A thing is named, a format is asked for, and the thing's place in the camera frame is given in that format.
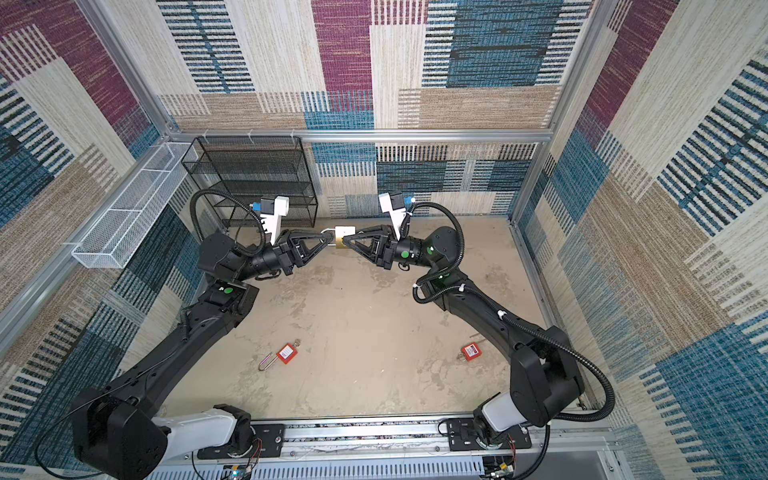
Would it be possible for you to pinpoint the right black corrugated cable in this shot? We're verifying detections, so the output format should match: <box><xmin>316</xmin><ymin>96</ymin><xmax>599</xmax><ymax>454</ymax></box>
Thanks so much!
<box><xmin>405</xmin><ymin>201</ymin><xmax>617</xmax><ymax>422</ymax></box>

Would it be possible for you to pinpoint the left black cable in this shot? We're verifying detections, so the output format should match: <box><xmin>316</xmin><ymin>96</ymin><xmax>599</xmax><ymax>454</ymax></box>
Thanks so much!
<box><xmin>189</xmin><ymin>189</ymin><xmax>269</xmax><ymax>253</ymax></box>

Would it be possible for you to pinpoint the red padlock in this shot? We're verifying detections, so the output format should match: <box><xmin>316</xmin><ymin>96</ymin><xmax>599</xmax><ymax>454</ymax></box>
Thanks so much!
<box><xmin>258</xmin><ymin>339</ymin><xmax>301</xmax><ymax>372</ymax></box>
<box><xmin>459</xmin><ymin>342</ymin><xmax>482</xmax><ymax>361</ymax></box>

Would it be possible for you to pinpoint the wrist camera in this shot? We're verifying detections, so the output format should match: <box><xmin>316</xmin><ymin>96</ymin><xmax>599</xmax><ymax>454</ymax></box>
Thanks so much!
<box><xmin>251</xmin><ymin>196</ymin><xmax>290</xmax><ymax>244</ymax></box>
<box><xmin>378</xmin><ymin>193</ymin><xmax>415</xmax><ymax>240</ymax></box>

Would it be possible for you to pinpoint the white wire mesh basket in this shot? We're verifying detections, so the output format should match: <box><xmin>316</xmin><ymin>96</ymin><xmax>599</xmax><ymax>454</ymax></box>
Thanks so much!
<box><xmin>72</xmin><ymin>142</ymin><xmax>189</xmax><ymax>269</ymax></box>

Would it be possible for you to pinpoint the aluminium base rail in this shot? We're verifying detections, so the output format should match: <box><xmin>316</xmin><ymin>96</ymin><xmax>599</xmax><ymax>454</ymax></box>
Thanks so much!
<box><xmin>144</xmin><ymin>415</ymin><xmax>632</xmax><ymax>479</ymax></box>

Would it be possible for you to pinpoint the black mounting plate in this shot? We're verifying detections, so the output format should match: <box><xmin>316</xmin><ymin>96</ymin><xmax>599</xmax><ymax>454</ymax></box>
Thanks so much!
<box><xmin>196</xmin><ymin>423</ymin><xmax>286</xmax><ymax>460</ymax></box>
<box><xmin>437</xmin><ymin>417</ymin><xmax>532</xmax><ymax>451</ymax></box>

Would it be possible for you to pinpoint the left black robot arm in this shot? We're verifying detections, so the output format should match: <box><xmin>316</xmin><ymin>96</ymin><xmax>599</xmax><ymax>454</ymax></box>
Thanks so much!
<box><xmin>71</xmin><ymin>230</ymin><xmax>334</xmax><ymax>479</ymax></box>

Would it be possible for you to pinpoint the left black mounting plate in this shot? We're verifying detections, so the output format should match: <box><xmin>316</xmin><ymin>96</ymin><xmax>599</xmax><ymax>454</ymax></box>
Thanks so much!
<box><xmin>196</xmin><ymin>423</ymin><xmax>286</xmax><ymax>460</ymax></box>

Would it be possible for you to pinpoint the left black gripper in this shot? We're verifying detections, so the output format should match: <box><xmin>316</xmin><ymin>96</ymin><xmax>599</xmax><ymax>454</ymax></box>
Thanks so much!
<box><xmin>235</xmin><ymin>234</ymin><xmax>330</xmax><ymax>289</ymax></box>

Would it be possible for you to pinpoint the black wire shelf rack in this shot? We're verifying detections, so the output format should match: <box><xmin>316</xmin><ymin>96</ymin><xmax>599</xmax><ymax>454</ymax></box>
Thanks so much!
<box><xmin>182</xmin><ymin>136</ymin><xmax>318</xmax><ymax>228</ymax></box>

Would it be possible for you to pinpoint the brass padlock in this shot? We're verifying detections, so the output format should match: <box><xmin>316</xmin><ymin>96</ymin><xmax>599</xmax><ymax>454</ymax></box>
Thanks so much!
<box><xmin>321</xmin><ymin>225</ymin><xmax>357</xmax><ymax>249</ymax></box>

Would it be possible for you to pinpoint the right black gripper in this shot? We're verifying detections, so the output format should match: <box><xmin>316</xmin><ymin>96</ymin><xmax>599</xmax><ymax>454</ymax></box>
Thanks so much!
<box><xmin>343</xmin><ymin>224</ymin><xmax>436</xmax><ymax>271</ymax></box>

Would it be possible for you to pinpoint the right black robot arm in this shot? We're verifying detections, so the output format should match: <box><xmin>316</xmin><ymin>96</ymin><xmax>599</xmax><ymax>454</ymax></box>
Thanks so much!
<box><xmin>343</xmin><ymin>225</ymin><xmax>584</xmax><ymax>443</ymax></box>

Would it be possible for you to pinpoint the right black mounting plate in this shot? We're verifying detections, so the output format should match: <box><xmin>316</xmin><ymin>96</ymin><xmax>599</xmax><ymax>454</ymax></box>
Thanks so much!
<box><xmin>437</xmin><ymin>417</ymin><xmax>532</xmax><ymax>451</ymax></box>

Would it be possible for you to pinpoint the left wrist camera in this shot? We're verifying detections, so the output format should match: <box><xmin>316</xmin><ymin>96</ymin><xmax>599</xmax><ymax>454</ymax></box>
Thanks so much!
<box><xmin>251</xmin><ymin>196</ymin><xmax>290</xmax><ymax>244</ymax></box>

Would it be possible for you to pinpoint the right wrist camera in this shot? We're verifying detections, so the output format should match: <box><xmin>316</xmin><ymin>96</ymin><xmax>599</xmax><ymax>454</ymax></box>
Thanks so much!
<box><xmin>378</xmin><ymin>193</ymin><xmax>415</xmax><ymax>240</ymax></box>

